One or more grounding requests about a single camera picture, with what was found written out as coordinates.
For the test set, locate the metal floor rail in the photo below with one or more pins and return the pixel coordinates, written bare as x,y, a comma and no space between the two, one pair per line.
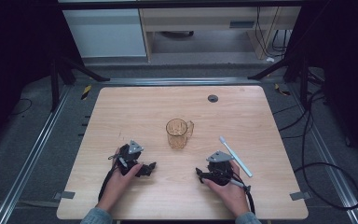
180,81
28,161
329,161

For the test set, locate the light blue toothbrush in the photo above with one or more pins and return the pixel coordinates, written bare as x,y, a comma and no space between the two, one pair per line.
236,158

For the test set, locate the grey tape piece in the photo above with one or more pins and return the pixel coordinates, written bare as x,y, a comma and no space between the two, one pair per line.
300,196
64,195

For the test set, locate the yellow black tape strip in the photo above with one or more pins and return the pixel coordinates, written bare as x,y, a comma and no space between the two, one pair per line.
282,90
86,92

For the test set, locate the white cabinet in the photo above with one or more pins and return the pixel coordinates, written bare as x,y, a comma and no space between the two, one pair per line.
105,31

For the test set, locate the white plug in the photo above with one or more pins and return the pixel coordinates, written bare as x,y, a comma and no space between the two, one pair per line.
270,59

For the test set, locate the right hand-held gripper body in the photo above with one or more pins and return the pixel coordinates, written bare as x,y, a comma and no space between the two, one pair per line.
219,166

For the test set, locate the person's right hand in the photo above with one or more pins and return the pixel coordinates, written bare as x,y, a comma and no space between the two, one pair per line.
230,196

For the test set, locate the black metal stand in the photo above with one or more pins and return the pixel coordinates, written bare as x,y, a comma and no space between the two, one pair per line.
59,74
295,70

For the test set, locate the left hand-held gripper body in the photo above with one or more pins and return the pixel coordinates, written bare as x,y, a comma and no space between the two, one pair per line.
127,155

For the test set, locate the person's left hand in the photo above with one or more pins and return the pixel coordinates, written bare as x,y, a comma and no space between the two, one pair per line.
118,185

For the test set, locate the black curtain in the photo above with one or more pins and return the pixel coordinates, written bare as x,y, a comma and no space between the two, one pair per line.
345,62
15,46

